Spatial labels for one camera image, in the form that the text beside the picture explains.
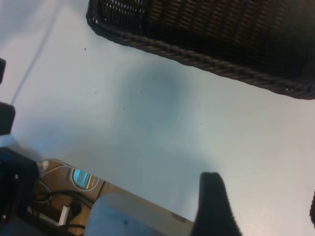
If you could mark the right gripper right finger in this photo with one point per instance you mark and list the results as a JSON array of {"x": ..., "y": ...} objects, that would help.
[{"x": 313, "y": 206}]

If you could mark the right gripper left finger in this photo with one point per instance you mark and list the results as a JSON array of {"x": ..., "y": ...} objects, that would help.
[{"x": 214, "y": 209}]

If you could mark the small white block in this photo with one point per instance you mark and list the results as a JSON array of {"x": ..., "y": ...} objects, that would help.
[{"x": 63, "y": 216}]

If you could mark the black rounded block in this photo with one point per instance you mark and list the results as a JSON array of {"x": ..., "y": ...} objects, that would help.
[
  {"x": 6, "y": 118},
  {"x": 2, "y": 71}
]

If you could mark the brown wicker basket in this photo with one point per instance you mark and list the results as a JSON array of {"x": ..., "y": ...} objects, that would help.
[{"x": 221, "y": 32}]

